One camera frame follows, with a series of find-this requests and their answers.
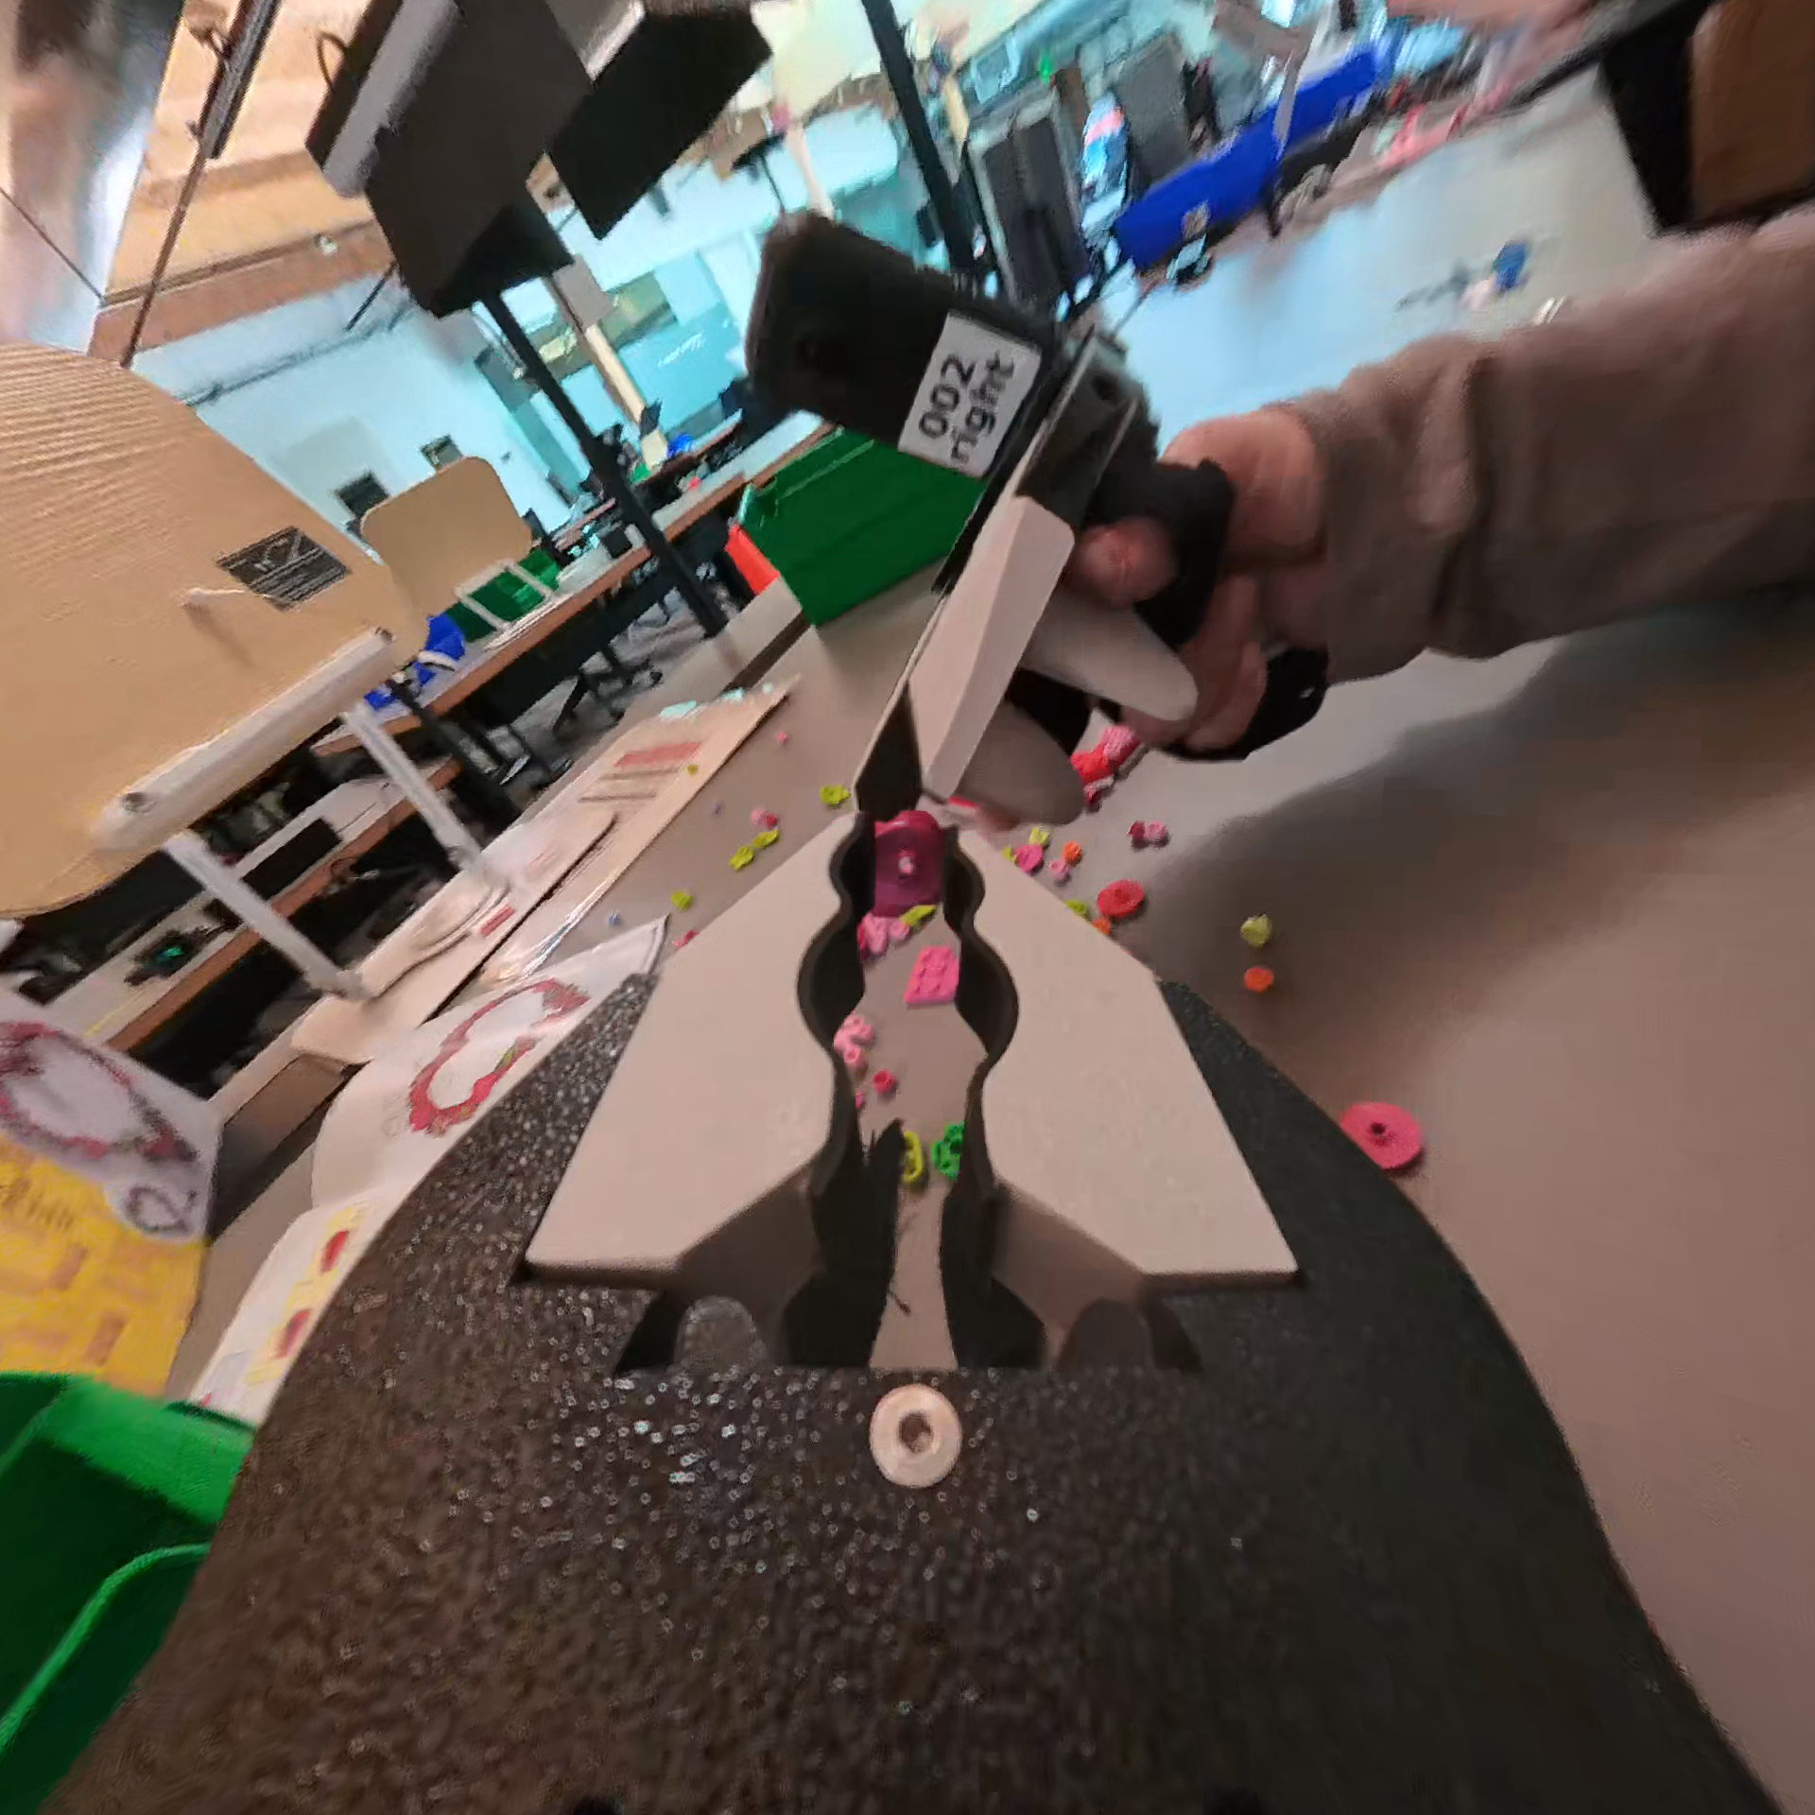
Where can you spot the magenta lego piece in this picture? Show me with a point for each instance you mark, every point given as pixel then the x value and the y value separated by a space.
pixel 908 862

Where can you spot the black overhead light panel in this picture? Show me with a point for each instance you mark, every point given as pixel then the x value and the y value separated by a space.
pixel 455 172
pixel 653 113

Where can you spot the person's right hand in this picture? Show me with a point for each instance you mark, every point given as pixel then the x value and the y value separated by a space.
pixel 1269 525

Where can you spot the green plastic parts bin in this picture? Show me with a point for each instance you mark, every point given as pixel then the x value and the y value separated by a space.
pixel 100 1489

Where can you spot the red lego frame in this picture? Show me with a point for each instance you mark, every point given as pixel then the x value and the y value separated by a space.
pixel 1107 759

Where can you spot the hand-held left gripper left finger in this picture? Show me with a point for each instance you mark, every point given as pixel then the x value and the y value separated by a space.
pixel 682 1092

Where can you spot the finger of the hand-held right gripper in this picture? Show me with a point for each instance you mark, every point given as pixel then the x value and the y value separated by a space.
pixel 1034 773
pixel 993 637

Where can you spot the scattered small lego pieces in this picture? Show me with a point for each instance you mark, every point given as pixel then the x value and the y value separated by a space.
pixel 1379 1134

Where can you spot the red plastic container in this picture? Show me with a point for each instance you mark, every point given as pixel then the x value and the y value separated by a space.
pixel 754 561

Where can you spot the lego instruction booklet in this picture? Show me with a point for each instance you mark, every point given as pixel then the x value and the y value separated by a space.
pixel 356 1134

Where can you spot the black stand pole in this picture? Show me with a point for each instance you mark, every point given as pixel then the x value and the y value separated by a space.
pixel 595 454
pixel 922 127

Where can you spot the yellow lego box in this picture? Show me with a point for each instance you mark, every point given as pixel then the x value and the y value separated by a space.
pixel 72 1275

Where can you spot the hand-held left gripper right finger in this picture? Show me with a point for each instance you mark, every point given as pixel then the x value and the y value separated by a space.
pixel 1121 1106

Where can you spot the stacked green plastic bins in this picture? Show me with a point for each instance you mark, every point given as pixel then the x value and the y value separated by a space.
pixel 853 525

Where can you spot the person's right forearm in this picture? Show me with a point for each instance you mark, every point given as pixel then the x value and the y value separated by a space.
pixel 1560 468

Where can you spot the small green plastic bin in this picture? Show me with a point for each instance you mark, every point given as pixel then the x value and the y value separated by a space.
pixel 505 595

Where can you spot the long work desk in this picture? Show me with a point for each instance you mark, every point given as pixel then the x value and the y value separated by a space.
pixel 625 561

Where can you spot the laminated instruction sheet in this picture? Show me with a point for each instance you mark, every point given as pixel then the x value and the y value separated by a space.
pixel 666 765

